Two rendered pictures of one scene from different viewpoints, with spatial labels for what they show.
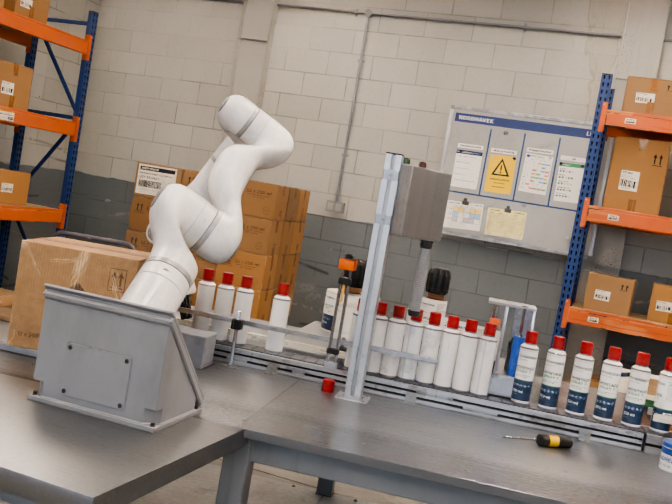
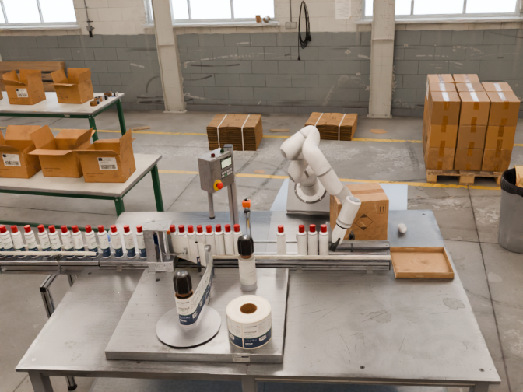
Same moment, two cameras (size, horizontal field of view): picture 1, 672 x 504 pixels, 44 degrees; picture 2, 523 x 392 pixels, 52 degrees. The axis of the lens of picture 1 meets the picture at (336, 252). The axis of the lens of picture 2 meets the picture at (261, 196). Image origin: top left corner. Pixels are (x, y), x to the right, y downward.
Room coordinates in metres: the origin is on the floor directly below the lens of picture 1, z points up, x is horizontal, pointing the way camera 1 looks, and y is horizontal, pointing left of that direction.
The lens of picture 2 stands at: (5.02, -0.13, 2.54)
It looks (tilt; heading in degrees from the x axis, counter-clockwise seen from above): 26 degrees down; 176
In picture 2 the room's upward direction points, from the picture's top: 4 degrees counter-clockwise
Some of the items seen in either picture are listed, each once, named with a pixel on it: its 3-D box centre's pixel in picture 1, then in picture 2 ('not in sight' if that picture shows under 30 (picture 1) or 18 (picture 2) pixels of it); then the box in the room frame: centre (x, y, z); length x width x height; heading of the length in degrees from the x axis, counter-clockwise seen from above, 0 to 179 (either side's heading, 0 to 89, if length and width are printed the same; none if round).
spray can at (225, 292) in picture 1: (223, 306); (312, 241); (2.48, 0.30, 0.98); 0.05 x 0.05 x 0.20
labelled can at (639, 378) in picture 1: (637, 389); (103, 241); (2.26, -0.87, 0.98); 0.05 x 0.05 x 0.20
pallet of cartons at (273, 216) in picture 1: (213, 267); not in sight; (6.31, 0.90, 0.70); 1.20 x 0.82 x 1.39; 76
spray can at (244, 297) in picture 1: (242, 310); (301, 242); (2.47, 0.24, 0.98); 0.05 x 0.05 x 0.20
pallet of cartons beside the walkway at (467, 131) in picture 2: not in sight; (465, 125); (-0.53, 2.55, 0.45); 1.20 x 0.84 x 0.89; 162
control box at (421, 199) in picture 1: (413, 202); (216, 170); (2.30, -0.19, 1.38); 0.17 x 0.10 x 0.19; 135
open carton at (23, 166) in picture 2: not in sight; (13, 152); (0.55, -1.91, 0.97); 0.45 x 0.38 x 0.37; 164
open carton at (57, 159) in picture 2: not in sight; (66, 150); (0.63, -1.46, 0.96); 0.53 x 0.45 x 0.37; 162
